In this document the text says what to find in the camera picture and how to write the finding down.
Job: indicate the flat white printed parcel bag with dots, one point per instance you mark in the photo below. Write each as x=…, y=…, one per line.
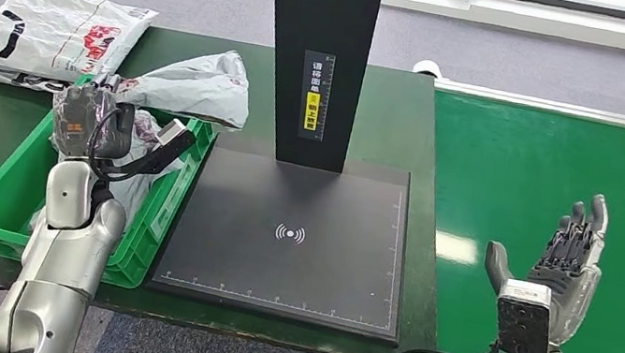
x=20, y=80

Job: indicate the green conveyor belt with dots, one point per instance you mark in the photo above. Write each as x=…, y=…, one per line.
x=539, y=173

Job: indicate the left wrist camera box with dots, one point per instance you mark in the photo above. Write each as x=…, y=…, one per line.
x=166, y=149

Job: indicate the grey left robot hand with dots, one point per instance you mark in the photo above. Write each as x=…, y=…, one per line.
x=78, y=113

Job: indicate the dark green table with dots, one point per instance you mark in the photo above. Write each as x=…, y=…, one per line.
x=396, y=125

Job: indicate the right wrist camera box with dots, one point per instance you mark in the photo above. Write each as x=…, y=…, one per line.
x=524, y=328

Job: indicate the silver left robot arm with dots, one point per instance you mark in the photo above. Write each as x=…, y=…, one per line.
x=60, y=261

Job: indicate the grey plastic parcel bag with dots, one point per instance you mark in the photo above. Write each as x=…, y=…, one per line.
x=195, y=87
x=130, y=196

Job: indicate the green plastic crate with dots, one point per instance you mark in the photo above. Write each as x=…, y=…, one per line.
x=8, y=196

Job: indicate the white conveyor end cap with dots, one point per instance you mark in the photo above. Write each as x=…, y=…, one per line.
x=427, y=68

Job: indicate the black scanner column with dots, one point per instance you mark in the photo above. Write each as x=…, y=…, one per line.
x=290, y=40

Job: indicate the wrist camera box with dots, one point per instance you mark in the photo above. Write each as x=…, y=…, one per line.
x=524, y=328
x=166, y=149

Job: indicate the yellow and black ruler label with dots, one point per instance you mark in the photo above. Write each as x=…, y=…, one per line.
x=311, y=115

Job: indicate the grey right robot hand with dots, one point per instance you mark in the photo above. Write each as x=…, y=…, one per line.
x=574, y=286

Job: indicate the black scanner base plate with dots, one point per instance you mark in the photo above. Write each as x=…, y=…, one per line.
x=285, y=271

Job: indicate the large white printed parcel bag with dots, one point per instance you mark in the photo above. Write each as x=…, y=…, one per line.
x=53, y=27

